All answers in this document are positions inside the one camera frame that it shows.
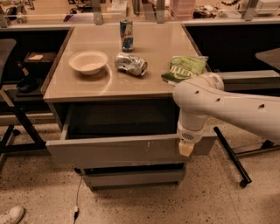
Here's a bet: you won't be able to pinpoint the white gripper with grille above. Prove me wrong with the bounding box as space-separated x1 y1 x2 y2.
177 122 204 157

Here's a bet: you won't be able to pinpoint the grey top drawer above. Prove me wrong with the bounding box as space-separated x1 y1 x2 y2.
45 104 218 170

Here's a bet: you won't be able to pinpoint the grey drawer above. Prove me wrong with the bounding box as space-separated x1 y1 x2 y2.
83 163 184 175
45 104 218 170
83 169 186 191

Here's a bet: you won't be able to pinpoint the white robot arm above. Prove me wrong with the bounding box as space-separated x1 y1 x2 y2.
172 73 280 157

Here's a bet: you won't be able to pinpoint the grey middle drawer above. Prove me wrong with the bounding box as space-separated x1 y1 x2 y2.
83 163 184 175

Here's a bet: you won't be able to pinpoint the grey bottom drawer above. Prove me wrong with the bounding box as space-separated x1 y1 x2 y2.
83 169 186 191

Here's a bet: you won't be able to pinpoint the grey drawer cabinet with beige top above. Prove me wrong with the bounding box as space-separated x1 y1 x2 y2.
44 22 196 147

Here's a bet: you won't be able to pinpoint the black wheeled stand leg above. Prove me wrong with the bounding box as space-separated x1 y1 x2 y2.
213 127 252 188

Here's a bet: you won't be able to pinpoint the green chip bag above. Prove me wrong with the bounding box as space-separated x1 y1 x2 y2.
161 56 208 85

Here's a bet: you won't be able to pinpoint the crushed silver soda can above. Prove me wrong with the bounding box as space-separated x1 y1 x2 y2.
115 52 148 76

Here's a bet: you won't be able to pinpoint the white paper bowl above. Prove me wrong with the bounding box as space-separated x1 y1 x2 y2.
68 51 108 75

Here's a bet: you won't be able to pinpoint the upright blue soda can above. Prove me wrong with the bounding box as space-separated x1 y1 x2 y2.
120 17 133 53

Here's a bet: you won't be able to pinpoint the pink stacked bins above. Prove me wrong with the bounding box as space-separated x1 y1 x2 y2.
169 0 196 20

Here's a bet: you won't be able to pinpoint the white sneaker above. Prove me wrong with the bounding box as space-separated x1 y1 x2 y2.
0 206 25 224

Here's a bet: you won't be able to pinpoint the white floor cable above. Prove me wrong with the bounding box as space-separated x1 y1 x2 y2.
72 174 84 224

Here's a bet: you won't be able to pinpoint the black chair frame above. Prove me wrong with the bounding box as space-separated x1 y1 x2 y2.
0 38 46 168

